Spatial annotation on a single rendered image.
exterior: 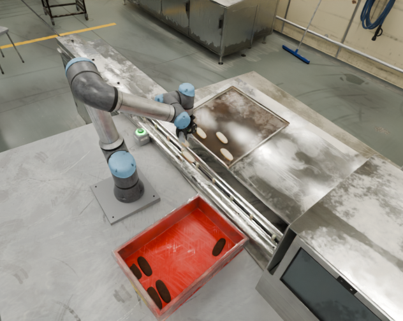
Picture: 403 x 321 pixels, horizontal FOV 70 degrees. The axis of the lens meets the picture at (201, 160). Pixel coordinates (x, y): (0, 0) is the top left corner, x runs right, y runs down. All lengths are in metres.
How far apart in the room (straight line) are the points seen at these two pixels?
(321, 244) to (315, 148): 0.90
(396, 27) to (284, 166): 3.48
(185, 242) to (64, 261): 0.52
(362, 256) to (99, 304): 0.94
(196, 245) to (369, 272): 0.72
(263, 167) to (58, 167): 1.12
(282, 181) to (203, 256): 0.56
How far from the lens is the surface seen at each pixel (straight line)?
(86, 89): 1.10
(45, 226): 1.53
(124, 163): 1.33
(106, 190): 1.54
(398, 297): 0.93
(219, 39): 4.30
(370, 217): 1.04
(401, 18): 4.78
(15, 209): 1.65
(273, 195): 1.49
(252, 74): 2.57
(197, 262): 1.32
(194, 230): 1.39
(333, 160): 1.70
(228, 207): 1.43
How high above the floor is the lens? 2.02
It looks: 46 degrees down
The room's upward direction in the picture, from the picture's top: 5 degrees clockwise
